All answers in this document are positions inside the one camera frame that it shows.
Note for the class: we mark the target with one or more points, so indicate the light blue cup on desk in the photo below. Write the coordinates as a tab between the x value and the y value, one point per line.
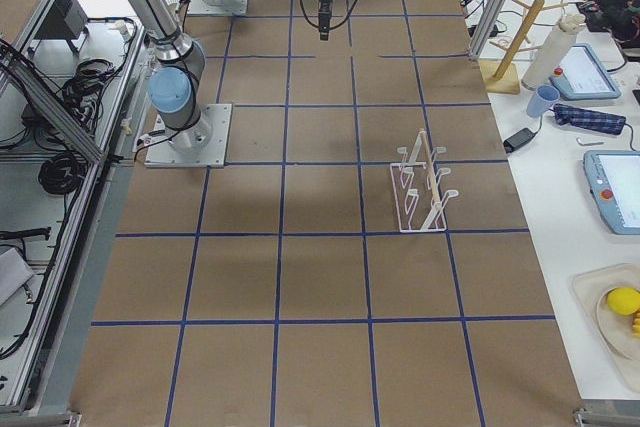
543	99

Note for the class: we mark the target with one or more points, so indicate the wooden mug tree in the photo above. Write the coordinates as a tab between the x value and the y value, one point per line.
502	77

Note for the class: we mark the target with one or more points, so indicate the black power adapter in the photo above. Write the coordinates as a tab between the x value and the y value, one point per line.
518	140

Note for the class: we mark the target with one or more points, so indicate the beige water bottle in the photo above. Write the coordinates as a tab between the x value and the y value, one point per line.
560	39

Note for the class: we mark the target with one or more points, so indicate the blue teach pendant far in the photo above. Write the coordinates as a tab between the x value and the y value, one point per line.
581	76

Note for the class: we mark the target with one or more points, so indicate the blue teach pendant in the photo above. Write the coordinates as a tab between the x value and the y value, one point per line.
581	76
613	179

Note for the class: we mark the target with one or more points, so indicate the blue plaid cloth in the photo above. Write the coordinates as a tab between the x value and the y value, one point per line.
592	120

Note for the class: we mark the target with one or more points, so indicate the blue teach pendant near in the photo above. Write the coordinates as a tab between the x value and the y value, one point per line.
613	179

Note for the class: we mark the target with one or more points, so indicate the yellow lemon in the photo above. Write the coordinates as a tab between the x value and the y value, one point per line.
623	300

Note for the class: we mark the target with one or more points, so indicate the beige tray with plate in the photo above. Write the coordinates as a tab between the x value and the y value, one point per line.
591	290

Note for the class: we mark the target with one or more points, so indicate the aluminium frame post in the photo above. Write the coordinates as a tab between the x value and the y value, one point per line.
495	2

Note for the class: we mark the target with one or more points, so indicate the white wire cup rack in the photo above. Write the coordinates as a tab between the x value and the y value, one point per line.
419	200

